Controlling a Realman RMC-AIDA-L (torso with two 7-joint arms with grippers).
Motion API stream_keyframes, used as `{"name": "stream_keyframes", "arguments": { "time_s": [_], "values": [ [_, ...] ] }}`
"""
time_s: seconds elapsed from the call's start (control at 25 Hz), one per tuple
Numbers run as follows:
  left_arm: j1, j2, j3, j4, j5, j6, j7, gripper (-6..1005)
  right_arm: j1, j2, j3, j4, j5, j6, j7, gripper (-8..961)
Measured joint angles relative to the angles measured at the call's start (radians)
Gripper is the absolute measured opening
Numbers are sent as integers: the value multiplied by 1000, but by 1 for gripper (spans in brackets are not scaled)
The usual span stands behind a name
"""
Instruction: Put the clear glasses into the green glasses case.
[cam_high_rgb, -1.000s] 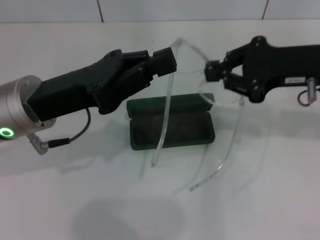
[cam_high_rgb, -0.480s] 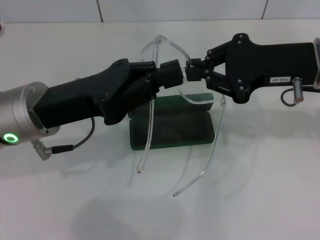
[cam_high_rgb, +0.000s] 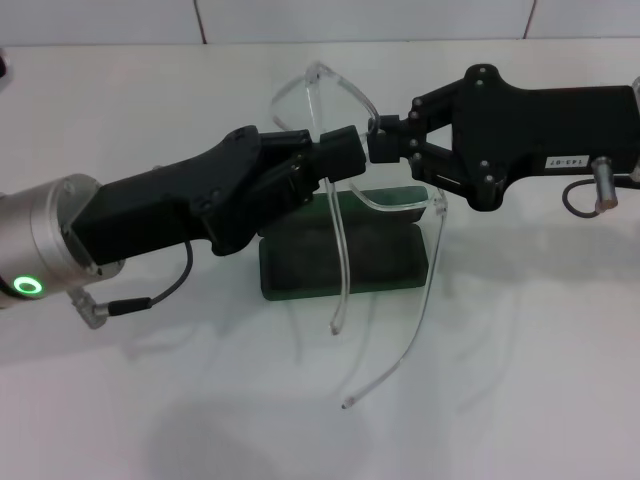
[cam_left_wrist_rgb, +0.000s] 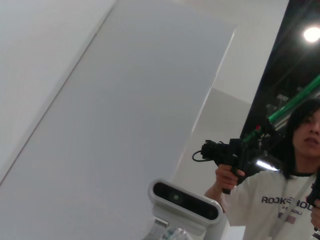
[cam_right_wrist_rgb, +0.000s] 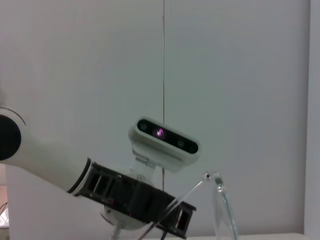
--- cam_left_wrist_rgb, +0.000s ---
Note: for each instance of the green ceiling pipe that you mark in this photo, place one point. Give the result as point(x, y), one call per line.
point(300, 93)

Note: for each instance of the person left hand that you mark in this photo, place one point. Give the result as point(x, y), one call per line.
point(317, 203)

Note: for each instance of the white head camera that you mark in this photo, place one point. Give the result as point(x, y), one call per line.
point(180, 197)

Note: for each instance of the large round ceiling light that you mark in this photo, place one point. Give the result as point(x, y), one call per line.
point(312, 34)

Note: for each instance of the person in white t-shirt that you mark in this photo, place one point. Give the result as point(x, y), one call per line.
point(262, 212)

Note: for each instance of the person right forearm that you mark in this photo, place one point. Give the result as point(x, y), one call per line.
point(212, 197)

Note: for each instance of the person right hand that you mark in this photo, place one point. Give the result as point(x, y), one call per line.
point(226, 180)

